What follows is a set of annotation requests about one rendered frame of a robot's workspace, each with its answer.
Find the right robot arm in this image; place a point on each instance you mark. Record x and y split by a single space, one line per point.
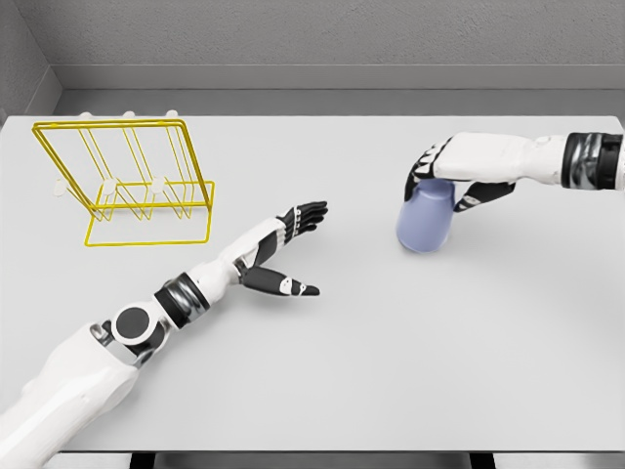
571 158

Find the light blue cup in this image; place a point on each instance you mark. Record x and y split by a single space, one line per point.
426 217

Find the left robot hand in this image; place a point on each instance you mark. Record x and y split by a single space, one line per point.
266 239

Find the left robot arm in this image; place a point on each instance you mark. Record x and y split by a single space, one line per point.
117 342

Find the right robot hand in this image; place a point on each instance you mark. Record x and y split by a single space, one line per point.
473 156

